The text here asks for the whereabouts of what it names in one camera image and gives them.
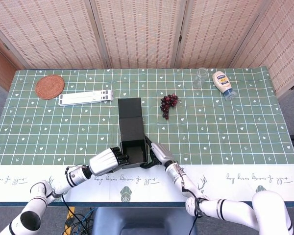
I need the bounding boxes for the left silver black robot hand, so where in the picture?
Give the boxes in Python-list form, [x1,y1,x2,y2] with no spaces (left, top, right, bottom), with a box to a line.
[88,146,130,176]

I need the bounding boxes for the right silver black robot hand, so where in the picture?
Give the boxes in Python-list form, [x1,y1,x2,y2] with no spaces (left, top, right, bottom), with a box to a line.
[139,137,175,169]

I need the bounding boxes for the black cardboard folding box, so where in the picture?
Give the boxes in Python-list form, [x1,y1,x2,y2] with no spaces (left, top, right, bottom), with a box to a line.
[117,97,149,170]

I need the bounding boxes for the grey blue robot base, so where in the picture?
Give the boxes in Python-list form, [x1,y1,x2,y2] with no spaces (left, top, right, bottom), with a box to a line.
[92,207,198,235]

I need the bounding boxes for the dark red grape bunch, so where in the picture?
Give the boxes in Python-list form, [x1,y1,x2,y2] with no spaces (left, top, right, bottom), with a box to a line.
[159,94,181,120]

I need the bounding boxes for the green checked white tablecloth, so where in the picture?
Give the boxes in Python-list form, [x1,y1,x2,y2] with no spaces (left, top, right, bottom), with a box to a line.
[0,66,294,203]

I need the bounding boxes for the white folded laptop stand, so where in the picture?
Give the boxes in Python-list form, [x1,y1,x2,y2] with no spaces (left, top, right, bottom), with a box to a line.
[58,90,114,107]

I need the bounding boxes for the clear plastic cup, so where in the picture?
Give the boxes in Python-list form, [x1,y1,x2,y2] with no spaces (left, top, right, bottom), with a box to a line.
[192,68,208,89]

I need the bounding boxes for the round woven rattan coaster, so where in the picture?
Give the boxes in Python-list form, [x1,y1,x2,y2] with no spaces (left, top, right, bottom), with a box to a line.
[35,75,65,100]

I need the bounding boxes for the mayonnaise squeeze bottle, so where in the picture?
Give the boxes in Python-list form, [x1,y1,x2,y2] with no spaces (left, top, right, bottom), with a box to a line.
[212,70,237,101]

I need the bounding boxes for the woven bamboo folding screen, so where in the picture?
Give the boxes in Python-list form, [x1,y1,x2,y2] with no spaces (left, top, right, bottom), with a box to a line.
[0,0,294,98]

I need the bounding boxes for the tangled floor cables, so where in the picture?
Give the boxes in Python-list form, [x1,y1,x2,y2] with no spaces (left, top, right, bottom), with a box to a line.
[61,193,98,235]

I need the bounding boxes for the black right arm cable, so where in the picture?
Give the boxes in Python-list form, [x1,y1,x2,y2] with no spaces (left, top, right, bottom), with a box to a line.
[176,166,206,235]

